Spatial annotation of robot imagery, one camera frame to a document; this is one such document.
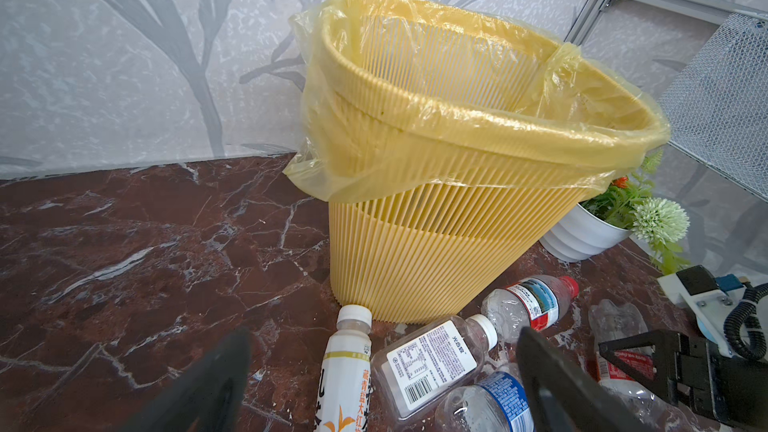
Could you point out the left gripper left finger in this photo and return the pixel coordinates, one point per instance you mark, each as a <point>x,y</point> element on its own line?
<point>206,397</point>

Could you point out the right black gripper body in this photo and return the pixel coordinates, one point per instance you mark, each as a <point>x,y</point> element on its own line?
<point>679,369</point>

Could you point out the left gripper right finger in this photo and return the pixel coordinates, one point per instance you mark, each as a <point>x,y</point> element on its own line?
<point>561,396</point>

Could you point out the clear bottle red white label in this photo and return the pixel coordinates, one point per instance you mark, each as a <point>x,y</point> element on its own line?
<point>537,302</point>

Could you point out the orange white milk tea bottle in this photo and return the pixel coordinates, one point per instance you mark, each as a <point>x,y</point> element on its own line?
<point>344,391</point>

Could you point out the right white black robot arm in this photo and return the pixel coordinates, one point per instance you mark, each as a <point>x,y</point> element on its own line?
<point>730,312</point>

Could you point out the yellow slatted waste bin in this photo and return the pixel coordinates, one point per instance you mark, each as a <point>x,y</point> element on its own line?
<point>426,252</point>

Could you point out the yellow plastic bin liner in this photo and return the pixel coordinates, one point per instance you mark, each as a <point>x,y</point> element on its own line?
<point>404,93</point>

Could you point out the small clear bottle blue label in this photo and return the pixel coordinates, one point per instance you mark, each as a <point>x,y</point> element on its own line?
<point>498,402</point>

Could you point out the square clear bottle white label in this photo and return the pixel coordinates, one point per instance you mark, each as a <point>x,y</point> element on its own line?
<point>414,373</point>

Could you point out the white pot artificial flowers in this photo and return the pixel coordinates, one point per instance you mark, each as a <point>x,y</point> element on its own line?
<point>627,208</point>

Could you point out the white wire mesh basket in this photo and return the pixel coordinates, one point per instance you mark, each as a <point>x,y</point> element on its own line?
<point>717,104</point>

